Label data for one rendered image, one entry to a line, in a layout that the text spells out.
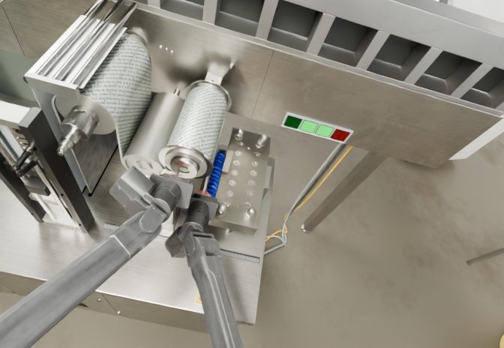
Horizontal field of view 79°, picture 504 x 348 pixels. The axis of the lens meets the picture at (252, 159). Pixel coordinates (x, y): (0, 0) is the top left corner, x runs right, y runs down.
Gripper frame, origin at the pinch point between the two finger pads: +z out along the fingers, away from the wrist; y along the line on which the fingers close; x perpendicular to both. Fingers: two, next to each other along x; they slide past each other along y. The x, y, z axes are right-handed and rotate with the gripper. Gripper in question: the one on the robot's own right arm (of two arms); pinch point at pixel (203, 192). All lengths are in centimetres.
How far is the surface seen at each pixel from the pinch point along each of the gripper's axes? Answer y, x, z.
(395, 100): 50, 43, 11
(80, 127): -29.4, 21.4, -20.3
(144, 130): -20.7, 16.8, -2.0
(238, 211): 12.5, -4.2, 0.6
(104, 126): -27.4, 19.8, -12.9
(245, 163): 11.8, 5.5, 17.9
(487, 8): 155, 104, 154
